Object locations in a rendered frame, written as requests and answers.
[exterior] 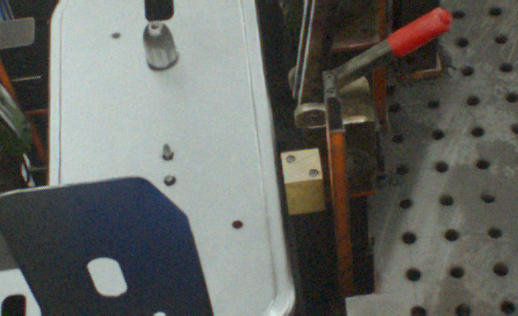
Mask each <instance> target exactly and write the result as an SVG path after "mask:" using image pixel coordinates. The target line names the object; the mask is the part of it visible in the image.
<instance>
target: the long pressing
mask: <svg viewBox="0 0 518 316"><path fill-rule="evenodd" d="M173 9H174V16H173V17H172V18H170V19H169V20H164V21H161V22H163V23H165V24H166V25H167V26H168V27H169V28H170V30H171V33H172V35H173V39H174V43H175V46H176V51H177V53H178V59H177V61H176V63H175V64H174V65H172V67H170V68H165V69H156V68H153V67H150V66H149V65H148V62H147V56H146V53H145V49H144V46H143V41H142V36H143V31H144V29H145V27H146V25H147V24H148V23H149V22H150V21H148V20H147V19H146V14H145V0H59V2H58V4H57V6H56V8H54V10H53V12H52V14H51V19H50V22H49V49H48V104H47V159H46V187H47V186H55V185H62V184H69V183H76V182H83V181H90V180H97V179H104V178H111V177H118V176H125V175H133V174H136V175H142V176H144V177H146V178H148V179H149V180H150V182H151V183H153V184H154V185H156V186H157V187H158V188H159V189H160V190H161V191H162V192H163V193H164V194H165V195H166V196H167V197H169V198H170V199H171V200H172V201H173V202H174V203H175V204H176V205H177V206H178V207H179V208H181V209H182V210H183V211H185V213H186V214H187V216H188V219H189V221H190V225H191V229H192V232H193V234H195V238H196V245H197V249H198V253H199V256H200V259H201V263H202V267H203V270H204V273H205V277H206V280H207V283H206V284H207V288H208V291H209V294H210V298H211V302H212V306H213V308H214V312H215V316H293V314H294V312H295V308H296V290H295V282H294V276H293V268H292V261H291V255H290V247H289V240H288V232H287V219H286V211H285V205H284V197H283V190H282V184H281V176H280V169H279V162H278V155H277V148H276V140H275V127H274V119H273V113H272V105H271V98H270V91H269V84H268V77H267V69H266V63H265V56H264V41H263V34H262V27H261V20H260V13H259V6H258V0H173ZM115 33H119V34H121V37H120V38H119V39H112V35H113V34H115ZM164 143H167V144H169V146H170V148H171V150H172V151H173V152H174V158H173V159H172V160H169V161H166V160H164V159H163V158H162V155H163V150H162V146H163V144H164ZM169 174H171V175H173V177H174V178H175V179H176V182H175V184H174V185H165V184H164V183H163V182H164V179H165V177H166V176H167V175H169ZM235 220H241V221H242V228H240V229H234V228H233V227H232V223H233V222H234V221H235ZM88 268H89V271H90V273H91V274H92V277H93V279H94V282H95V286H96V288H97V290H98V291H99V292H101V293H103V294H106V295H117V294H121V293H122V292H124V291H125V290H126V288H127V286H126V284H125V282H124V279H123V276H122V272H121V269H120V267H119V264H118V263H117V262H116V261H115V260H113V259H111V260H110V259H98V260H95V261H91V262H90V263H89V264H88Z"/></svg>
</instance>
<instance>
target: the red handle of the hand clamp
mask: <svg viewBox="0 0 518 316"><path fill-rule="evenodd" d="M451 22H453V19H452V16H451V14H450V13H449V12H448V10H446V9H445V10H444V11H442V9H440V8H437V9H435V10H432V11H430V12H428V13H427V14H426V15H424V16H422V17H421V18H419V19H417V20H415V21H414V22H412V23H411V24H409V25H408V26H404V27H402V28H401V29H399V30H398V31H396V32H395V33H393V34H391V35H389V36H388V38H387V39H386V40H385V41H382V42H380V43H379V44H377V45H375V46H373V47H372V48H371V49H369V50H367V51H366V52H364V53H362V54H360V55H358V56H356V57H354V58H353V59H351V60H349V61H347V62H346V63H345V64H343V65H341V66H340V67H338V68H334V70H332V71H333V72H334V74H335V75H336V76H337V80H338V84H339V90H341V89H343V88H345V86H347V85H349V84H351V83H353V82H354V81H356V80H357V79H361V78H362V77H364V76H366V75H368V74H369V73H370V72H372V71H374V70H376V69H377V68H379V67H381V66H384V65H385V64H387V63H389V62H391V61H392V60H394V59H396V58H397V57H399V58H401V57H403V56H404V55H406V54H408V53H409V52H412V51H414V50H416V49H418V48H420V47H421V46H423V45H424V44H426V43H427V42H429V41H431V40H433V39H435V38H436V37H438V36H441V35H443V34H444V33H446V32H448V31H450V30H451V24H450V23H451Z"/></svg>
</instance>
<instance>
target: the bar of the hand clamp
mask: <svg viewBox="0 0 518 316"><path fill-rule="evenodd" d="M340 1H341V0H305V6H304V13H303V19H302V27H301V33H300V41H299V55H298V61H297V69H296V75H295V82H294V89H293V99H294V100H298V106H299V105H301V104H309V103H320V104H323V100H324V91H323V79H322V72H323V71H329V68H330V62H331V56H332V51H333V45H334V40H335V29H336V23H337V17H338V12H339V6H340ZM278 2H281V3H282V6H290V5H291V2H294V0H278ZM299 89H300V91H299V98H298V90H299Z"/></svg>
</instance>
